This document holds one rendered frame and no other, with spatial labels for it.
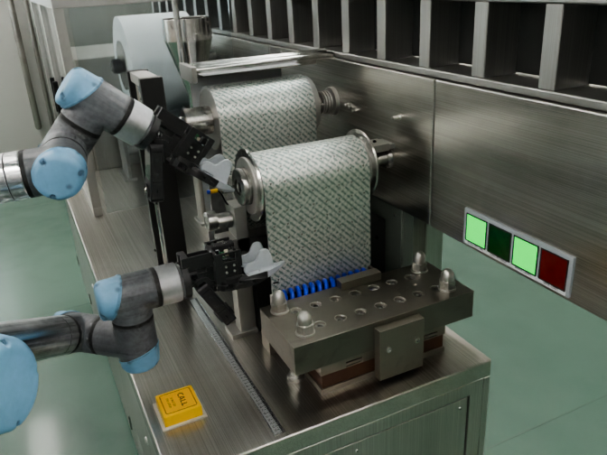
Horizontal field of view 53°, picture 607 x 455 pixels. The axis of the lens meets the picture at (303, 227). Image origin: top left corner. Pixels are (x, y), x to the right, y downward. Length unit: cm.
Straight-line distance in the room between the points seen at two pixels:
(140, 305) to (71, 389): 182
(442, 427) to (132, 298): 66
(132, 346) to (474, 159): 70
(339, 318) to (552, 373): 180
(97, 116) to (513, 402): 205
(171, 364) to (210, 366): 8
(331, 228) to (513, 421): 151
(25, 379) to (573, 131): 82
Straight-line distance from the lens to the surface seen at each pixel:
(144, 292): 112
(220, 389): 122
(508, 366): 285
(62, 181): 97
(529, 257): 106
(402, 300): 122
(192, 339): 138
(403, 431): 126
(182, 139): 114
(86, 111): 109
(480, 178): 112
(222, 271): 115
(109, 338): 119
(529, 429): 255
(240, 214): 124
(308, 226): 122
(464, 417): 135
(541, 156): 101
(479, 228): 114
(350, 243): 129
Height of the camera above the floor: 164
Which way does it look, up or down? 23 degrees down
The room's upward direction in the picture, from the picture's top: 3 degrees counter-clockwise
